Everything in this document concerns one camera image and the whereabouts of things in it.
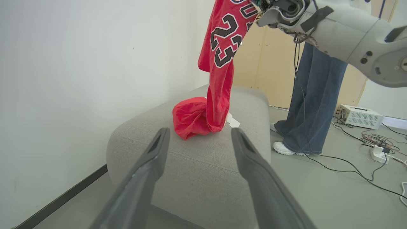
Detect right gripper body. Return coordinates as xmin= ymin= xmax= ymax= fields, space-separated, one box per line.
xmin=256 ymin=0 xmax=311 ymax=28

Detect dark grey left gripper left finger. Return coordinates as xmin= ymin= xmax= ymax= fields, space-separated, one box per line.
xmin=90 ymin=128 xmax=171 ymax=229

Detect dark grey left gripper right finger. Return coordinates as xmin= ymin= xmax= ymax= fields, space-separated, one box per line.
xmin=231 ymin=128 xmax=317 ymax=229

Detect red jersey number 23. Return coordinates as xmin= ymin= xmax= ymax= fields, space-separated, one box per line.
xmin=197 ymin=0 xmax=260 ymax=134

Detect grey fabric sofa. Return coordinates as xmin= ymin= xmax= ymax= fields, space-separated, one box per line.
xmin=106 ymin=84 xmax=272 ymax=229

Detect beige wooden panel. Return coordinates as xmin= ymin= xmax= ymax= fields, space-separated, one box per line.
xmin=231 ymin=0 xmax=396 ymax=110

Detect white garment tag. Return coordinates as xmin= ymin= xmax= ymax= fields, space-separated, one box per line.
xmin=225 ymin=112 xmax=241 ymax=128

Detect person legs in blue jeans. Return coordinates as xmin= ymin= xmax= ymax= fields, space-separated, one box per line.
xmin=275 ymin=42 xmax=349 ymax=155

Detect white power strip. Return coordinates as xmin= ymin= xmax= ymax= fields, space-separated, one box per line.
xmin=370 ymin=145 xmax=394 ymax=164

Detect white power supply box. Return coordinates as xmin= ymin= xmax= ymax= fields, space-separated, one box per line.
xmin=336 ymin=104 xmax=384 ymax=130

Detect black wall baseboard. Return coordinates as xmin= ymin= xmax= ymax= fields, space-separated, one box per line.
xmin=12 ymin=164 xmax=108 ymax=229

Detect long thin black cable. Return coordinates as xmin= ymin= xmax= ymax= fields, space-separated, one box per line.
xmin=293 ymin=41 xmax=407 ymax=201

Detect tangled cable bundle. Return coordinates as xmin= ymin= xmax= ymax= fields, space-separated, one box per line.
xmin=331 ymin=117 xmax=407 ymax=159

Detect white cable loop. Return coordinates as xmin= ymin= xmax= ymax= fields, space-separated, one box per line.
xmin=399 ymin=181 xmax=407 ymax=208

